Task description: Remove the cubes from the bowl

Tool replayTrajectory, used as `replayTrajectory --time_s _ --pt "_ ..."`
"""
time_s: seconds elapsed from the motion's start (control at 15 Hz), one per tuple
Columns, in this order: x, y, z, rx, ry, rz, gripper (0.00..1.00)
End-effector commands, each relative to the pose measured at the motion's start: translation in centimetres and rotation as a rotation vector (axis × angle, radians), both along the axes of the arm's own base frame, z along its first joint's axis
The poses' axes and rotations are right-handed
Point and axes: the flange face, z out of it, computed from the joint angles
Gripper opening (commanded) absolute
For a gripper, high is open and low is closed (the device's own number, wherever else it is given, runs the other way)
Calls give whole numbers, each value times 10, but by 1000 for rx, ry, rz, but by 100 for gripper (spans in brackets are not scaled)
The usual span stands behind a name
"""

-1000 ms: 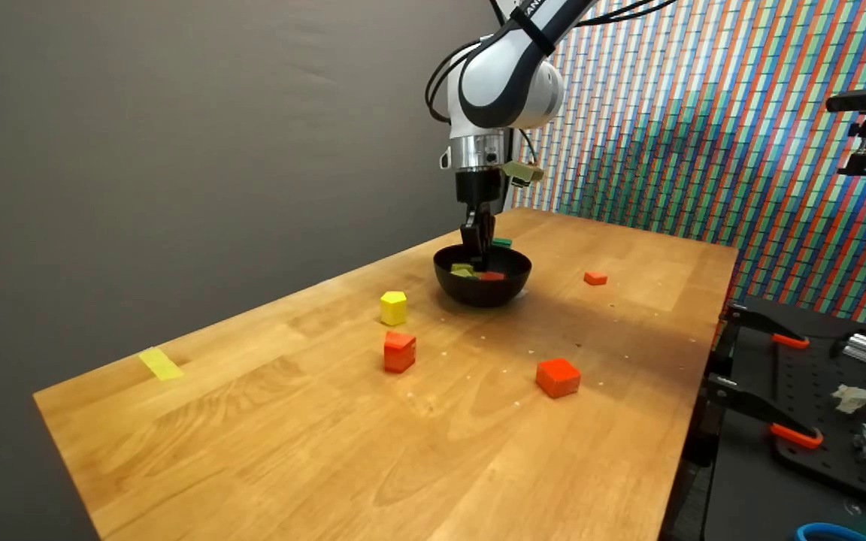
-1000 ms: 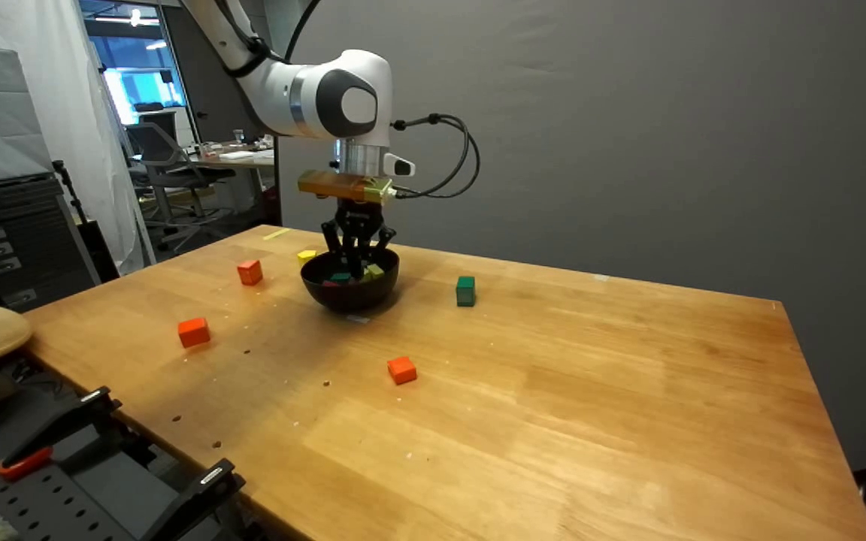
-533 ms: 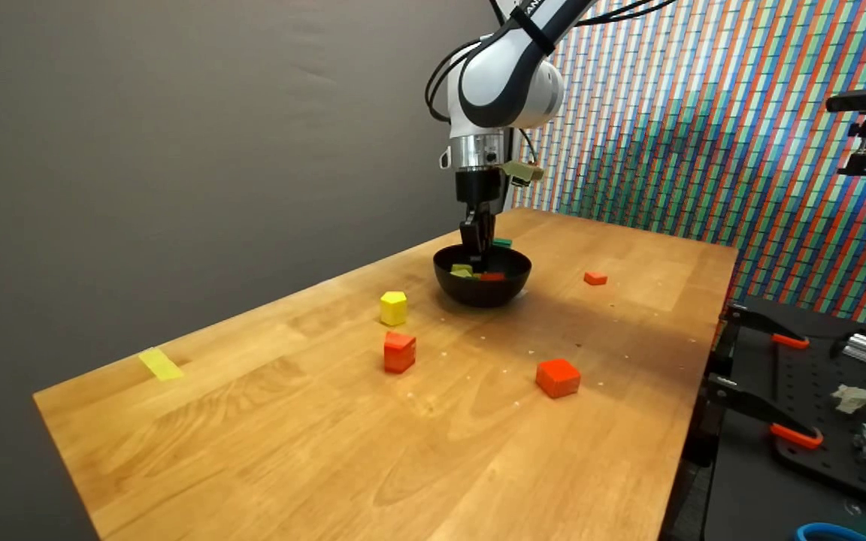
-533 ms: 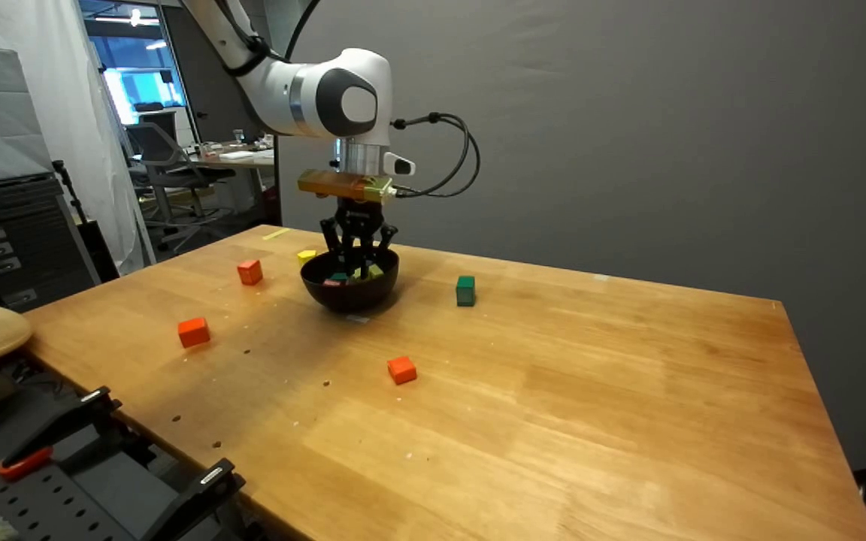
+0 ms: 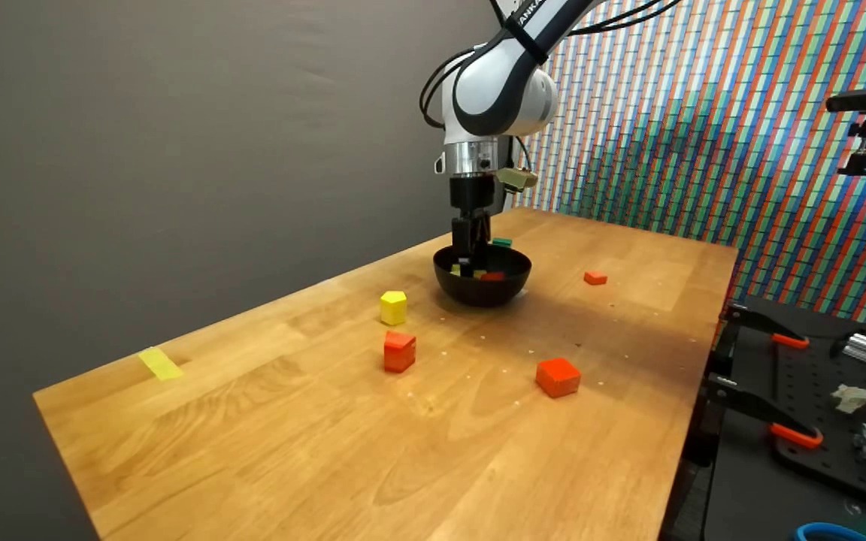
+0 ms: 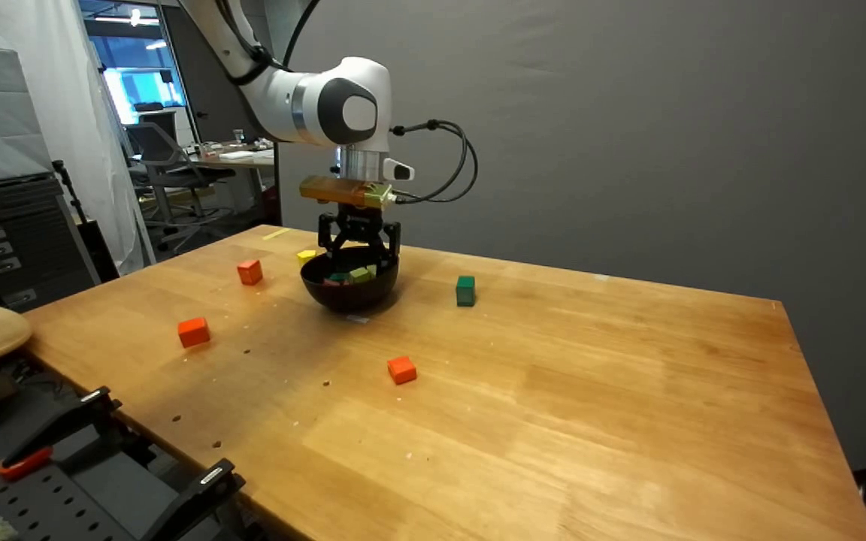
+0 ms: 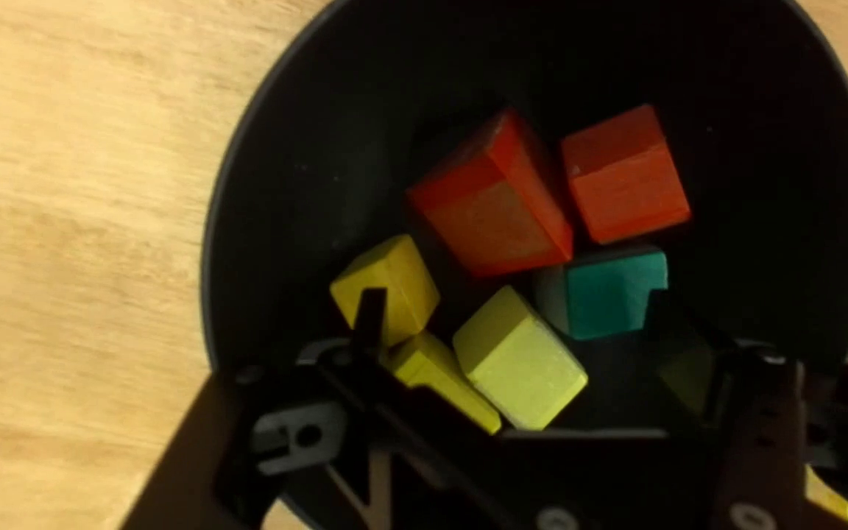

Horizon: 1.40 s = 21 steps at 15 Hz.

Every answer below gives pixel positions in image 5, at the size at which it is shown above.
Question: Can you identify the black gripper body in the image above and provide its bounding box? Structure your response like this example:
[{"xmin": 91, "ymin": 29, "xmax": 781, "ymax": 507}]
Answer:
[{"xmin": 448, "ymin": 171, "xmax": 504, "ymax": 234}]

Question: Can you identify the black bowl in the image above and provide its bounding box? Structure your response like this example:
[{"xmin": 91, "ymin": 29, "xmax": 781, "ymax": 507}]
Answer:
[{"xmin": 430, "ymin": 244, "xmax": 536, "ymax": 309}]

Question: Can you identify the multicolour patterned backdrop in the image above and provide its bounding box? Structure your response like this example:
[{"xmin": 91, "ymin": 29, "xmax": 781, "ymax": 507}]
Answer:
[{"xmin": 511, "ymin": 0, "xmax": 866, "ymax": 329}]

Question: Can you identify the yellow tape strip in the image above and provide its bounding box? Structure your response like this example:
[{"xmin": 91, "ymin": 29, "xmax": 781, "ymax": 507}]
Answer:
[{"xmin": 135, "ymin": 350, "xmax": 190, "ymax": 386}]

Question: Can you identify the grey fabric backdrop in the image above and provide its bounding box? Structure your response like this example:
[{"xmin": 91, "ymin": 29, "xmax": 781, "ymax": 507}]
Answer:
[{"xmin": 0, "ymin": 0, "xmax": 519, "ymax": 541}]

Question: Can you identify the black pegboard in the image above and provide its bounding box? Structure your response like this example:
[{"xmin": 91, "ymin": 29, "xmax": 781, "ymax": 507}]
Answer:
[{"xmin": 697, "ymin": 294, "xmax": 866, "ymax": 520}]

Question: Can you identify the white crumpled object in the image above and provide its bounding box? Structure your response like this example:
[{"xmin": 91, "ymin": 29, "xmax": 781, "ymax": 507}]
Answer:
[{"xmin": 831, "ymin": 383, "xmax": 866, "ymax": 418}]

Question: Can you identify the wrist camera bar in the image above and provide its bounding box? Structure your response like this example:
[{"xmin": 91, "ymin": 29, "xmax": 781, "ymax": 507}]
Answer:
[{"xmin": 496, "ymin": 166, "xmax": 541, "ymax": 197}]

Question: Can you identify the black looped camera cable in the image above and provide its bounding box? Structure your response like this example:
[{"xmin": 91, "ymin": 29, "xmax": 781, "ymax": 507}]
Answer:
[{"xmin": 416, "ymin": 43, "xmax": 480, "ymax": 133}]

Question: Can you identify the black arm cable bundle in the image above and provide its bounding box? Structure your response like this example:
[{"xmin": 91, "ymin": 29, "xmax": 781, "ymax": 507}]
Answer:
[{"xmin": 564, "ymin": 0, "xmax": 682, "ymax": 41}]

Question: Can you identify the black clamp orange handle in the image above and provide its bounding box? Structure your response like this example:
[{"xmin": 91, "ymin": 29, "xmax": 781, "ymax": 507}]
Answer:
[
  {"xmin": 703, "ymin": 370, "xmax": 828, "ymax": 457},
  {"xmin": 721, "ymin": 302, "xmax": 815, "ymax": 355}
]

